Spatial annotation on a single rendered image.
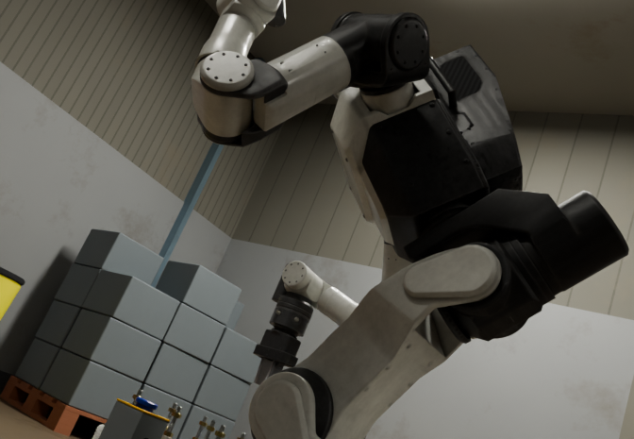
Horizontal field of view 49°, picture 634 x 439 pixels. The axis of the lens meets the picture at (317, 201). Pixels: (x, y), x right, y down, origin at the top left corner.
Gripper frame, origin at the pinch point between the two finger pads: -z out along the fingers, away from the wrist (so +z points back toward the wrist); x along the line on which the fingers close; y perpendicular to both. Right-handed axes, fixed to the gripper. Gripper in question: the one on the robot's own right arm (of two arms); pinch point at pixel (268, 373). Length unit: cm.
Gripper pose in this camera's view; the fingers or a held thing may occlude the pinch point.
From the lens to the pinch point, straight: 165.2
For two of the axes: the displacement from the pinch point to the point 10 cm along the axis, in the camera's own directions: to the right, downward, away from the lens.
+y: -5.9, -4.9, -6.4
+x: -7.1, -0.4, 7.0
